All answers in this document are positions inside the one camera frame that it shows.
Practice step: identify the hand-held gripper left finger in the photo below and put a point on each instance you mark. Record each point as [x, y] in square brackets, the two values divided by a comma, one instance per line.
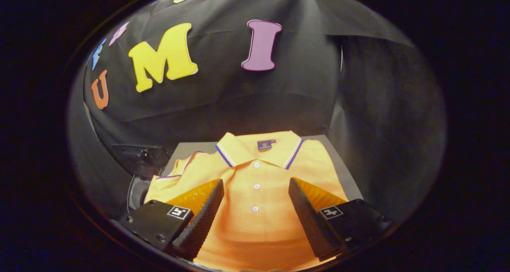
[199, 228]

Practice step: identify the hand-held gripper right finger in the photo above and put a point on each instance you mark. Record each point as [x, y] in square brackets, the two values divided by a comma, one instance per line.
[310, 224]

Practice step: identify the orange polo shirt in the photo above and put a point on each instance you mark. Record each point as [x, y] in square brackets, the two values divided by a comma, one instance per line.
[255, 224]

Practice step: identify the grey metal cabinet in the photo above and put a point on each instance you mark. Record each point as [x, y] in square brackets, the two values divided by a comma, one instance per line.
[189, 149]

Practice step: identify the black backdrop cloth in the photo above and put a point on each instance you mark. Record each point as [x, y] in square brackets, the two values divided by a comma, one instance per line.
[239, 100]

